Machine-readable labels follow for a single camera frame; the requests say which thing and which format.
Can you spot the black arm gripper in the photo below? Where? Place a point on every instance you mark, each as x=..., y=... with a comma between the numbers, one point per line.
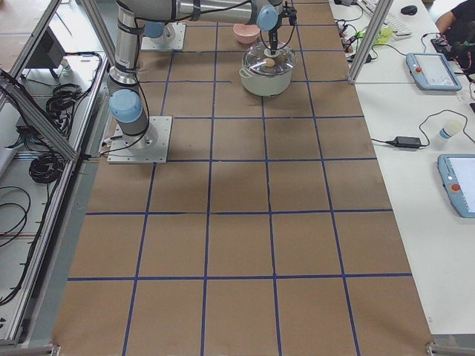
x=273, y=38

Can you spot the pale green cooking pot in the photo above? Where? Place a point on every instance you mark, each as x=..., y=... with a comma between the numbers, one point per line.
x=264, y=85

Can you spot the pink plastic bowl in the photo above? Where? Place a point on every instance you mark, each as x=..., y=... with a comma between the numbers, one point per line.
x=246, y=34

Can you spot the blue teach pendant near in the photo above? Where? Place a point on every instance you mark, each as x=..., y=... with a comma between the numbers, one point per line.
x=457, y=173

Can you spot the blue teach pendant far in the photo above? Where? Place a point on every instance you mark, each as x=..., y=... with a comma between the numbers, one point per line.
x=431, y=71

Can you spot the beige egg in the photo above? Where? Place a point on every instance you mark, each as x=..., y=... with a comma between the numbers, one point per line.
x=269, y=62

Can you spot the aluminium frame rail left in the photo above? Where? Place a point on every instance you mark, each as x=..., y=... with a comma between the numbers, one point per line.
x=34, y=116

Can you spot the black computer mouse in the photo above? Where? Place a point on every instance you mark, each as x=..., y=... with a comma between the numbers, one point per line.
x=409, y=10

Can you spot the glass pot lid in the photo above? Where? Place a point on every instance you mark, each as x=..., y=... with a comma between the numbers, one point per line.
x=260, y=60

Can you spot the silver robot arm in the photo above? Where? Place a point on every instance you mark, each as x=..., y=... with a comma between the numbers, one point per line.
x=207, y=64

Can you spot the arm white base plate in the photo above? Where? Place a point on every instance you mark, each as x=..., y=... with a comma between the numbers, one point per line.
x=150, y=148
x=163, y=37

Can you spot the black power brick on desk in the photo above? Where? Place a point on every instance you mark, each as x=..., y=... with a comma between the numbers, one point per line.
x=405, y=142

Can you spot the blue teach pendant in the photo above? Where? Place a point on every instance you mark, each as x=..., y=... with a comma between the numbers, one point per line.
x=431, y=71
x=457, y=173

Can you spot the aluminium frame post right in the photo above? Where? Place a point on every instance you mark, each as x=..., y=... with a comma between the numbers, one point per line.
x=373, y=28

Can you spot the white keyboard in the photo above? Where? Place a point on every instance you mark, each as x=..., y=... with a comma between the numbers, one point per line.
x=400, y=30

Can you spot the person in black shirt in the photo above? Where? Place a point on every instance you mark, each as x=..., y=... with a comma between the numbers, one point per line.
x=457, y=26

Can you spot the paper cup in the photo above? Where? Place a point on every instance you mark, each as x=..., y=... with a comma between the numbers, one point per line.
x=451, y=128

